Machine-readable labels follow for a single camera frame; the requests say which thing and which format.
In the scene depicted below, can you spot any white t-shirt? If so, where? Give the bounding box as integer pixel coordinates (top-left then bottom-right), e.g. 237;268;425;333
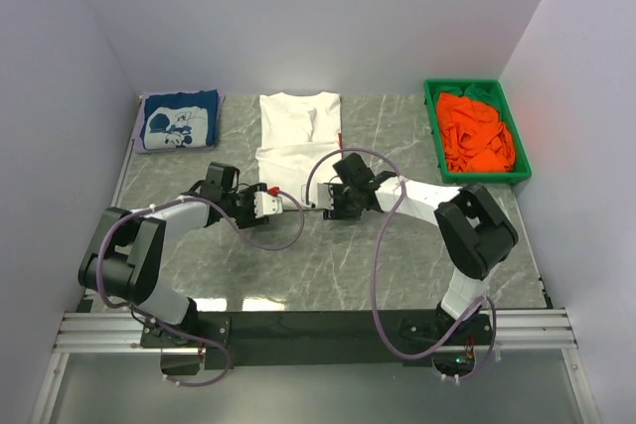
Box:
255;92;342;202

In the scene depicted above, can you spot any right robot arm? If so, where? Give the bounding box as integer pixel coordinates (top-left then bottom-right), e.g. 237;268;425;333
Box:
324;152;519;321

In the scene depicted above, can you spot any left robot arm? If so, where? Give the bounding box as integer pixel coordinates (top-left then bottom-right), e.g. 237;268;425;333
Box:
78;163;282;337

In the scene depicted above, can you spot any folded blue printed t-shirt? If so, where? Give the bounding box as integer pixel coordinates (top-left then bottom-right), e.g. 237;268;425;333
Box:
138;89;221;152

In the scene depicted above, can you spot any orange t-shirt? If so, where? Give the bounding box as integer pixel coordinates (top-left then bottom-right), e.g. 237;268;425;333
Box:
435;92;516;174

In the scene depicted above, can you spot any dark green t-shirt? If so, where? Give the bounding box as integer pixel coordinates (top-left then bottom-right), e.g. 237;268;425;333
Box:
463;82;497;106

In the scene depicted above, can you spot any green plastic bin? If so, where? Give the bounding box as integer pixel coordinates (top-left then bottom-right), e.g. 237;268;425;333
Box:
423;78;532;185

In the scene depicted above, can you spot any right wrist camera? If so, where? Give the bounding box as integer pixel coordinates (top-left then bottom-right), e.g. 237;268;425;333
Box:
300;183;334;211

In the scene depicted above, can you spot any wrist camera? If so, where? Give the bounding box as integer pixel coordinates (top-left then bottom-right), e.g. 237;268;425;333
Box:
300;183;334;211
253;187;283;218

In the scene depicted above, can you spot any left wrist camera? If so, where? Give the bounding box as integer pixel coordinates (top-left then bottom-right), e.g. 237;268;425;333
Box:
253;187;283;218

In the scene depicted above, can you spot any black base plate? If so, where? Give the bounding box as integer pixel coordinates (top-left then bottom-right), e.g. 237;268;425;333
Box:
140;310;493;375

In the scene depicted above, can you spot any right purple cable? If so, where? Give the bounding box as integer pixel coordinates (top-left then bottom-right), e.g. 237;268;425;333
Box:
305;148;498;385

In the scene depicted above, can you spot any aluminium rail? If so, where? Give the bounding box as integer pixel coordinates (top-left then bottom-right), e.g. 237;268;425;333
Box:
53;309;578;353

